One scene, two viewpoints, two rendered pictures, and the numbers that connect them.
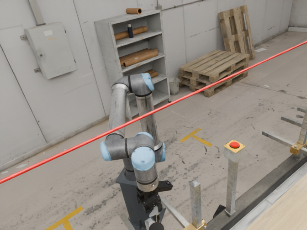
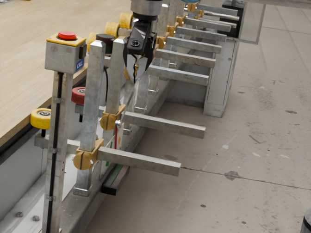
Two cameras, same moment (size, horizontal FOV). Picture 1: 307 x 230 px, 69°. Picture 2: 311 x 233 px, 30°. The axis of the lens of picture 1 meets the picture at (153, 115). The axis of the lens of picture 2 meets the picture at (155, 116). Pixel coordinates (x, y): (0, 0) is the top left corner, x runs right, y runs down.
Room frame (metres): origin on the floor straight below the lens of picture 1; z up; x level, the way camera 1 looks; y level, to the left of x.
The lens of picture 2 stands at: (1.76, -1.21, 1.54)
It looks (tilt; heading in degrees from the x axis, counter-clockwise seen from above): 21 degrees down; 128
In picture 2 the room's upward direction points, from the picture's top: 8 degrees clockwise
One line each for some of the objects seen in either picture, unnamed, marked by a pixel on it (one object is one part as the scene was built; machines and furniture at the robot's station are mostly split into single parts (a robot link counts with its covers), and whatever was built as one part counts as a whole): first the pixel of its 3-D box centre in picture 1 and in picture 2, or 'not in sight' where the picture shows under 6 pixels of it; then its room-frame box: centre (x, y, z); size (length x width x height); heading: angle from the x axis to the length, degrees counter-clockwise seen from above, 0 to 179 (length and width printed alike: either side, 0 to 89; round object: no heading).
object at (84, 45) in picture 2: not in sight; (83, 51); (0.86, -0.34, 1.20); 0.03 x 0.01 x 0.03; 119
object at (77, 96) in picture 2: not in sight; (82, 105); (0.46, 0.06, 0.85); 0.08 x 0.08 x 0.11
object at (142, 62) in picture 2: not in sight; (142, 68); (0.68, 0.08, 1.05); 0.06 x 0.03 x 0.09; 119
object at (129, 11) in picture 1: (133, 11); not in sight; (3.61, 0.05, 1.59); 0.30 x 0.08 x 0.08; 35
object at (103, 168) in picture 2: not in sight; (112, 150); (0.61, 0.07, 0.75); 0.26 x 0.01 x 0.10; 119
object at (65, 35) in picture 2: (234, 145); (66, 36); (0.83, -0.36, 1.22); 0.04 x 0.04 x 0.02
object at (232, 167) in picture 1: (231, 187); (56, 158); (0.83, -0.37, 0.93); 0.05 x 0.05 x 0.45; 29
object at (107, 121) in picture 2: not in sight; (112, 116); (0.56, 0.10, 0.85); 0.14 x 0.06 x 0.05; 119
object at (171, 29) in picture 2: not in sight; (171, 29); (0.07, 0.97, 0.95); 0.14 x 0.06 x 0.05; 119
